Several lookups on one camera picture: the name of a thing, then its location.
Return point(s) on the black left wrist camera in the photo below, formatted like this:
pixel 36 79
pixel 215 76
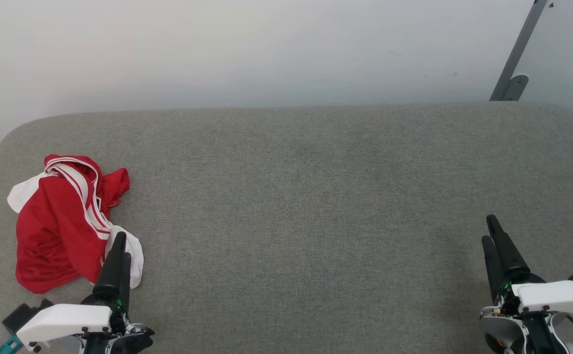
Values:
pixel 20 314

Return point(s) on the grey fabric sofa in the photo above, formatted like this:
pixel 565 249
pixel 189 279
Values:
pixel 316 221

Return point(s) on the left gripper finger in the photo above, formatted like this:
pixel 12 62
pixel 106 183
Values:
pixel 111 268
pixel 126 280

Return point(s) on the grey metal bar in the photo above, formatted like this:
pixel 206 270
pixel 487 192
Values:
pixel 520 46

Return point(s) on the white left wrist cover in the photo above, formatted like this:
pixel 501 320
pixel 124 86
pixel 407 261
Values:
pixel 65 320

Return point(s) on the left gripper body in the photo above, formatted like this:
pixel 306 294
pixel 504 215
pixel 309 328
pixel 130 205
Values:
pixel 129 337

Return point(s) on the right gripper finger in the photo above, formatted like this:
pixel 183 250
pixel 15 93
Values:
pixel 491 268
pixel 507 250

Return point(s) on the red and white sports shirt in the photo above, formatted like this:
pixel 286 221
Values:
pixel 50 231

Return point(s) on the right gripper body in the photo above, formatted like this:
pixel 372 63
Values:
pixel 522 329

